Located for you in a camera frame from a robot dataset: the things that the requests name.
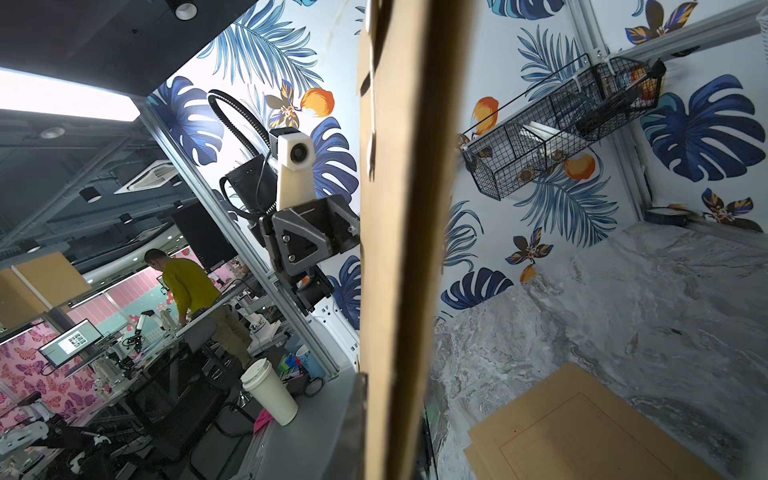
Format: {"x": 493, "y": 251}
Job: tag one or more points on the black wire basket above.
{"x": 595, "y": 101}

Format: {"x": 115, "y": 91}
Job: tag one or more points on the person in yellow shirt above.
{"x": 194, "y": 291}

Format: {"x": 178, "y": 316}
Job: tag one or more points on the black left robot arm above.
{"x": 255, "y": 182}

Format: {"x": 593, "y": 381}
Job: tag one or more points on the white paper cup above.
{"x": 261, "y": 381}

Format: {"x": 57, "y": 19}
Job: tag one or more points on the brown kraft file bag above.
{"x": 411, "y": 75}

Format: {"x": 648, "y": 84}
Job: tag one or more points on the computer monitor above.
{"x": 64, "y": 347}

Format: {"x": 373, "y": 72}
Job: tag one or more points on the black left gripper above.
{"x": 299, "y": 238}

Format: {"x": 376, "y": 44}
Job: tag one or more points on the brown file bag stack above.
{"x": 570, "y": 426}

